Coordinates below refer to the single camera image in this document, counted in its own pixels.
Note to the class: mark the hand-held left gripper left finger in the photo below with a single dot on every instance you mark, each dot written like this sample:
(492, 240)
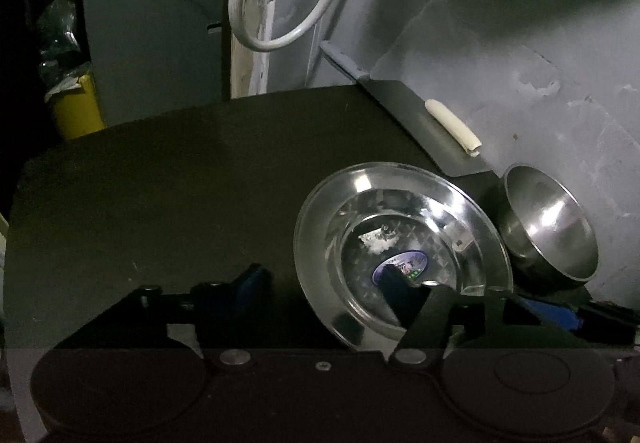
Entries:
(252, 284)

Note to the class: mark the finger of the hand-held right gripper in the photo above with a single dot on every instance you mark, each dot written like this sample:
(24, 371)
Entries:
(550, 315)

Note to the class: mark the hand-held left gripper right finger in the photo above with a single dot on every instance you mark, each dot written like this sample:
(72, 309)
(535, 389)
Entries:
(396, 295)

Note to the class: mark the steel plate with sticker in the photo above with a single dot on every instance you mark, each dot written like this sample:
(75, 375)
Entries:
(345, 223)

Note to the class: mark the steel bowl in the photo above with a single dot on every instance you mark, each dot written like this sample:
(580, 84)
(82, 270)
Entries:
(545, 223)

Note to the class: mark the dark flat board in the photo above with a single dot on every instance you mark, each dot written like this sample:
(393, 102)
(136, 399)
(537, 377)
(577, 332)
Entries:
(415, 123)

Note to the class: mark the cream plastic tube piece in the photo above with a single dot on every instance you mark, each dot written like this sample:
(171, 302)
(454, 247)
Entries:
(455, 125)

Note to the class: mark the grey bar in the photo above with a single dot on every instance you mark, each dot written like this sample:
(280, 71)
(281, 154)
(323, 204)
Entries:
(345, 60)

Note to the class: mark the yellow plastic container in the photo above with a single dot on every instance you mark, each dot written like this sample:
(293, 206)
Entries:
(80, 108)

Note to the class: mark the dark grey cabinet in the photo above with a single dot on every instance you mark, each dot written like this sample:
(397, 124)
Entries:
(150, 48)

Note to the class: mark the clear plastic bags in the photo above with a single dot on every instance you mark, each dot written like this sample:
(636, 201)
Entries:
(60, 38)

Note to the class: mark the pale wooden door frame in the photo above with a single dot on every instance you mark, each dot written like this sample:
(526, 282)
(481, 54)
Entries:
(250, 73)

